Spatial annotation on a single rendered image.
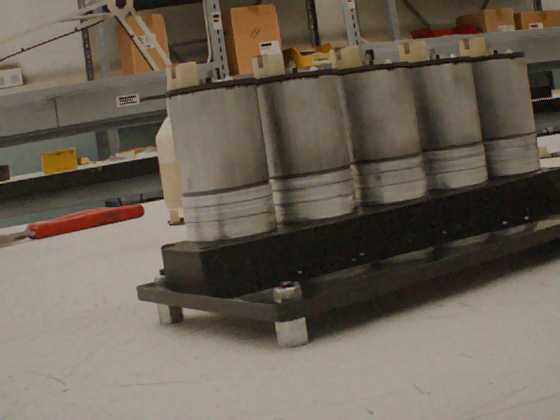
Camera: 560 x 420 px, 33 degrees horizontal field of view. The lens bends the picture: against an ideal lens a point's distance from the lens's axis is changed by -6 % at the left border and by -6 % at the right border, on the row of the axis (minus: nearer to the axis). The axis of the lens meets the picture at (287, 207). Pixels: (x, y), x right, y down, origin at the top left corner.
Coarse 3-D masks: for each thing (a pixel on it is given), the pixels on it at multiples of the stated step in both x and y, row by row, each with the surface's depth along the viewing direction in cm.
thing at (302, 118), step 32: (288, 96) 27; (320, 96) 27; (288, 128) 27; (320, 128) 27; (288, 160) 28; (320, 160) 28; (288, 192) 28; (320, 192) 28; (352, 192) 28; (288, 224) 28
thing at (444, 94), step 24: (432, 72) 30; (456, 72) 31; (432, 96) 31; (456, 96) 31; (432, 120) 31; (456, 120) 31; (432, 144) 31; (456, 144) 31; (480, 144) 31; (432, 168) 31; (456, 168) 31; (480, 168) 31; (432, 192) 31
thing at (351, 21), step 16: (352, 16) 285; (352, 32) 285; (496, 32) 302; (512, 32) 304; (528, 32) 306; (544, 32) 309; (368, 48) 287; (384, 48) 289; (544, 112) 313; (544, 128) 313
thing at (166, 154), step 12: (168, 108) 69; (168, 120) 69; (168, 132) 69; (168, 144) 69; (168, 156) 69; (168, 168) 69; (168, 180) 69; (168, 192) 69; (180, 192) 69; (168, 204) 69; (180, 204) 69
